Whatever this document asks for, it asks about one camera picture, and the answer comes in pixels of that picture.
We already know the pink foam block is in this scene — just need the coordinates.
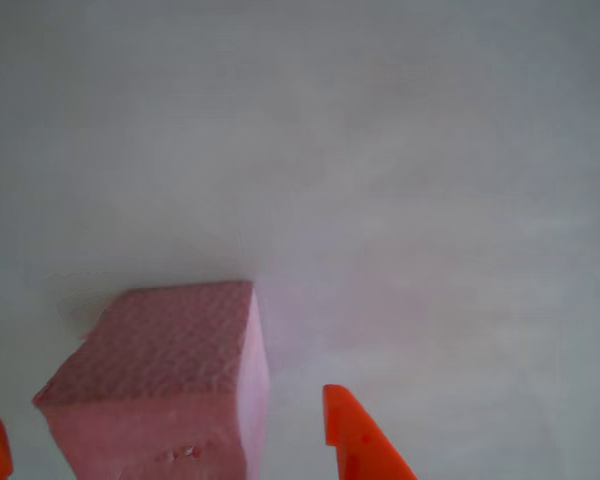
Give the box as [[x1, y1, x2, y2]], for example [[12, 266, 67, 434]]
[[32, 279, 272, 480]]

